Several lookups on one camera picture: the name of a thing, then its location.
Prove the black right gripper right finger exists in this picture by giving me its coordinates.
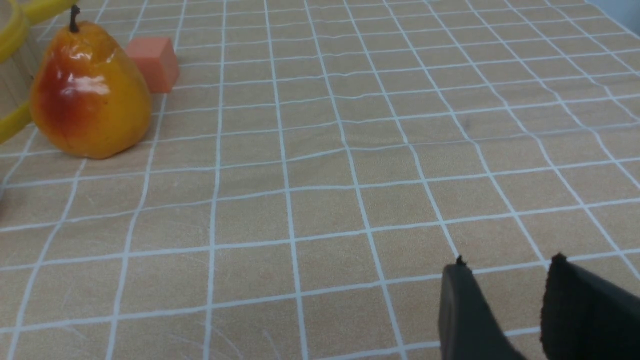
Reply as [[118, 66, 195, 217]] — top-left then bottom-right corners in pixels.
[[540, 253, 640, 360]]

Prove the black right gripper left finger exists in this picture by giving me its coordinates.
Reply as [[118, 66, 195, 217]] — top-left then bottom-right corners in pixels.
[[438, 255, 525, 360]]

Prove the bamboo steamer tray yellow rim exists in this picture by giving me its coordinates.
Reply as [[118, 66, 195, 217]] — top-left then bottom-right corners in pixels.
[[0, 0, 76, 143]]

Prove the checked tan tablecloth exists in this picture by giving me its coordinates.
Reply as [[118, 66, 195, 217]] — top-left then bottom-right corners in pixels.
[[1, 0, 639, 360]]

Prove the orange foam cube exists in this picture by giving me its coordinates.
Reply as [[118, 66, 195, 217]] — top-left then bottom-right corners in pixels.
[[125, 36, 180, 94]]

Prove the orange toy pear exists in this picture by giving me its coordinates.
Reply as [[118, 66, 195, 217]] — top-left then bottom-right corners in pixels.
[[29, 4, 153, 160]]

